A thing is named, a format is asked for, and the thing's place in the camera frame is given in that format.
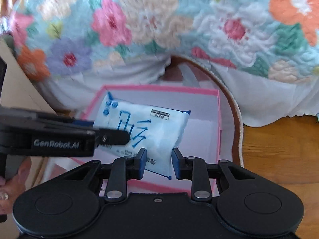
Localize white blue tissue pack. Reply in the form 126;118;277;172
94;92;191;179

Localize person left hand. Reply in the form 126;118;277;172
1;157;31;215

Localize pink cardboard box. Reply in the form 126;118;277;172
47;84;222;195

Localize beige wooden cabinet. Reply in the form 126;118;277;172
0;38;57;239

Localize white bed skirt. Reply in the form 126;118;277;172
36;54;318;127

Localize floral quilt bedspread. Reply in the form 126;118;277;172
1;0;318;83

